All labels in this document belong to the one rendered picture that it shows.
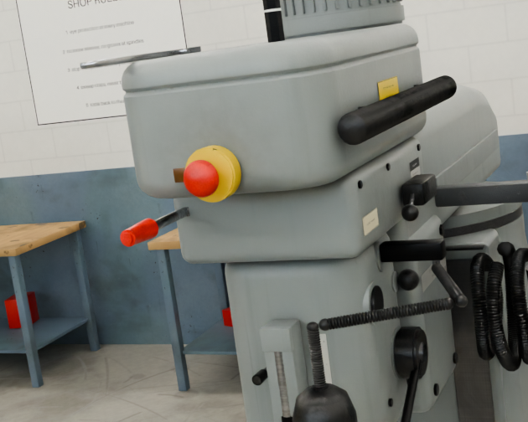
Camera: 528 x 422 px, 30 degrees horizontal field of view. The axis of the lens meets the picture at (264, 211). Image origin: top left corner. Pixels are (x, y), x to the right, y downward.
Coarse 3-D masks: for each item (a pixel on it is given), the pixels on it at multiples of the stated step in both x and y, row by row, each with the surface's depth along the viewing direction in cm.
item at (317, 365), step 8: (312, 328) 106; (312, 336) 106; (312, 344) 106; (320, 344) 107; (312, 352) 107; (320, 352) 107; (312, 360) 107; (320, 360) 107; (312, 368) 107; (320, 368) 107; (320, 376) 107; (320, 384) 107
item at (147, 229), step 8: (184, 208) 119; (168, 216) 116; (176, 216) 117; (184, 216) 119; (136, 224) 110; (144, 224) 110; (152, 224) 111; (160, 224) 113; (168, 224) 116; (128, 232) 108; (136, 232) 108; (144, 232) 109; (152, 232) 111; (128, 240) 107; (136, 240) 108; (144, 240) 110
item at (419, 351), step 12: (396, 336) 130; (408, 336) 129; (420, 336) 130; (396, 348) 129; (408, 348) 128; (420, 348) 130; (396, 360) 129; (408, 360) 128; (420, 360) 130; (408, 372) 129; (420, 372) 129; (408, 384) 127; (408, 396) 126; (408, 408) 124; (408, 420) 123
